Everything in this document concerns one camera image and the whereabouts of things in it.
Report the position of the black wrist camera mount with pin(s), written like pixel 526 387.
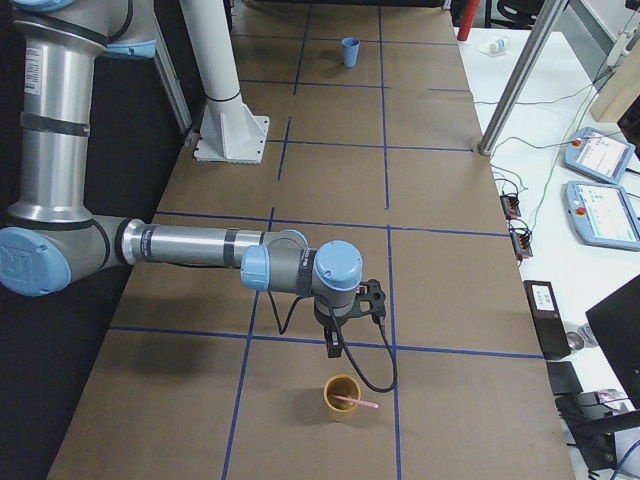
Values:
pixel 369 301

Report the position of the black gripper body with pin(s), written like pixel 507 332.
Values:
pixel 326 321

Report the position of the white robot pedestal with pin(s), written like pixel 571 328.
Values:
pixel 229 131

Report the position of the upper orange black adapter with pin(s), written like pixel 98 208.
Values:
pixel 510 205

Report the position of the yellow cup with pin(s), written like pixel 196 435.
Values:
pixel 337 392

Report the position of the red cylinder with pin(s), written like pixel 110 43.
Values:
pixel 467 19

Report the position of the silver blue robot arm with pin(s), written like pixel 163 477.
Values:
pixel 53 240

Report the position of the white bottle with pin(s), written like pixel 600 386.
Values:
pixel 499 46

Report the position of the lower orange black adapter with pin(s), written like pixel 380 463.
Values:
pixel 521 242

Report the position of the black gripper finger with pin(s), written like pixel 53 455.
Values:
pixel 333 346

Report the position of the black monitor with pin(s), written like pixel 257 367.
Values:
pixel 615 324

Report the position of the aluminium frame post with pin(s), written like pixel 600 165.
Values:
pixel 542 28

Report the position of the black box with label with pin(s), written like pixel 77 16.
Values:
pixel 546 319

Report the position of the aluminium rail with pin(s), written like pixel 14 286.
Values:
pixel 172 87

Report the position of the blue ribbed cup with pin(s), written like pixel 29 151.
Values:
pixel 350 51

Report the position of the orange black adapter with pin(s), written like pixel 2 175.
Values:
pixel 521 242
pixel 510 205

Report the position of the teach pendant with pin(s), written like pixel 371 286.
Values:
pixel 602 215
pixel 598 156

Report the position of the upper teach pendant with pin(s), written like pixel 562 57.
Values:
pixel 598 156

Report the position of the pink chopstick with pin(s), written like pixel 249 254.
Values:
pixel 355 401

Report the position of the wooden board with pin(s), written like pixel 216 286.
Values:
pixel 622 89

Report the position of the lower teach pendant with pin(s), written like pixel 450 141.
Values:
pixel 602 215

